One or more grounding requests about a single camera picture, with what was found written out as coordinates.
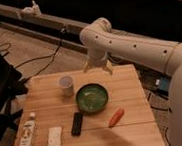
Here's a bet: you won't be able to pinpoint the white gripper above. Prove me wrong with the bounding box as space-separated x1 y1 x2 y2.
83 48 113 75

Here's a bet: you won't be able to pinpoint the clear plastic bottle white label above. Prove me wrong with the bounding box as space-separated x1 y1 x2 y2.
19 112 36 146

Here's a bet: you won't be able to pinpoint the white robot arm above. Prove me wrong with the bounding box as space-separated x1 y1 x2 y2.
79 18 182 146

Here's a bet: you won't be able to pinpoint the green bowl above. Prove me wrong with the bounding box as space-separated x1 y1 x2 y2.
75 83 109 114

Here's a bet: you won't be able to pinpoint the white paper cup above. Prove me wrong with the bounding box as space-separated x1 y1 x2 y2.
58 75 74 97

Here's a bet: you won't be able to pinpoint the orange carrot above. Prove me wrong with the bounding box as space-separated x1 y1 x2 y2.
108 109 125 127

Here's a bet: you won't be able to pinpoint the black remote control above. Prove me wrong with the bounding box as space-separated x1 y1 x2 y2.
71 112 83 136

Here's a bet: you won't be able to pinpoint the blue electronic box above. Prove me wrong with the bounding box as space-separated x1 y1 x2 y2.
155 77 170 92

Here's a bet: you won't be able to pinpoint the white rectangular block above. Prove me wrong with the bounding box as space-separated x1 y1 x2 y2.
47 126 62 146

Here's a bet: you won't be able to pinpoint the long metal rail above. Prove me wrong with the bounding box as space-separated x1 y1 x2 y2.
0 0 93 65

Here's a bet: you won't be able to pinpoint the black cables by box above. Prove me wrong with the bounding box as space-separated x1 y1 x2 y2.
143 85 177 146

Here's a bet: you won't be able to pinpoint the white object on rail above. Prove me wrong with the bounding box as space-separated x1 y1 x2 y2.
22 0 41 16

